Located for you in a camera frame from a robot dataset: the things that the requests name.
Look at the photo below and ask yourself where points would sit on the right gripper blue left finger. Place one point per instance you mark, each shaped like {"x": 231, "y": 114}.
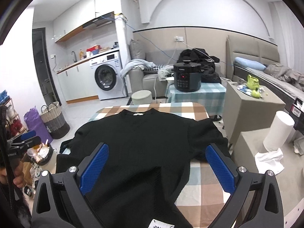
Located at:
{"x": 90, "y": 168}

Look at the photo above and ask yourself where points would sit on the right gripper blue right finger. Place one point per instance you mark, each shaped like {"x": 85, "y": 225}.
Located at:
{"x": 223, "y": 167}

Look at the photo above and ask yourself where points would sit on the black knit sweater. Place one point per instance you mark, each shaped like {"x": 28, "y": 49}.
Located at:
{"x": 142, "y": 161}

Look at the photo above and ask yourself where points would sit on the pile of black clothes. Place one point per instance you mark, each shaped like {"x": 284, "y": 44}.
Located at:
{"x": 207, "y": 63}

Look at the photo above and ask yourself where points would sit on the person left hand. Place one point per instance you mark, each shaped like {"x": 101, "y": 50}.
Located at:
{"x": 19, "y": 180}

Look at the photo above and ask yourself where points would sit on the purple bag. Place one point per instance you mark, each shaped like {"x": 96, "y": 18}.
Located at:
{"x": 34, "y": 122}

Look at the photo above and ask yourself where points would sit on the plaid checkered tablecloth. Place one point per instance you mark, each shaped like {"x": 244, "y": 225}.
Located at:
{"x": 190, "y": 170}

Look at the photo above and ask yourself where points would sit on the white crumpled tissue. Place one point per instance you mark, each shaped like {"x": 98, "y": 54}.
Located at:
{"x": 269, "y": 161}

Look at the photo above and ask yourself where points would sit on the woven laundry basket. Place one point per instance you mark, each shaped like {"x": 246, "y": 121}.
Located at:
{"x": 54, "y": 120}

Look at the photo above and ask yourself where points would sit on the grey cube cabinet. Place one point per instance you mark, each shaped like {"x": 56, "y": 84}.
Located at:
{"x": 245, "y": 113}

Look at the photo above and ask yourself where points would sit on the white round stool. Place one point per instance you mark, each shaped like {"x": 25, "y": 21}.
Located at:
{"x": 142, "y": 97}

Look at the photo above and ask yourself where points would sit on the teal checkered side table cloth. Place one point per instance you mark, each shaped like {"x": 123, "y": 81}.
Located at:
{"x": 210, "y": 95}

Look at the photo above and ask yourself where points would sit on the grey sofa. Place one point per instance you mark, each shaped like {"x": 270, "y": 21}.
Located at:
{"x": 140, "y": 78}

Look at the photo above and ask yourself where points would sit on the white front-load washing machine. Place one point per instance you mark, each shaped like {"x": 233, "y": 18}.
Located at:
{"x": 106, "y": 76}

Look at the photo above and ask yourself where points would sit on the black electric pressure cooker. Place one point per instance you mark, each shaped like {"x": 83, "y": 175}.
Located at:
{"x": 187, "y": 76}

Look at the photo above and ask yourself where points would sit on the light blue pillow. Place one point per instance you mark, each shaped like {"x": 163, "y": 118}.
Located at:
{"x": 246, "y": 63}

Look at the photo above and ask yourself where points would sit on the beige upholstered bed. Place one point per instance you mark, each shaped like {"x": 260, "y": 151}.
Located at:
{"x": 265, "y": 53}

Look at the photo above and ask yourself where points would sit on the grey blanket on bed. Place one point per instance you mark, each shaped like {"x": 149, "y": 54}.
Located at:
{"x": 286, "y": 74}

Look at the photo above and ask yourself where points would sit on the range hood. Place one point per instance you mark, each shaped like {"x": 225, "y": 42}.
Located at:
{"x": 99, "y": 21}

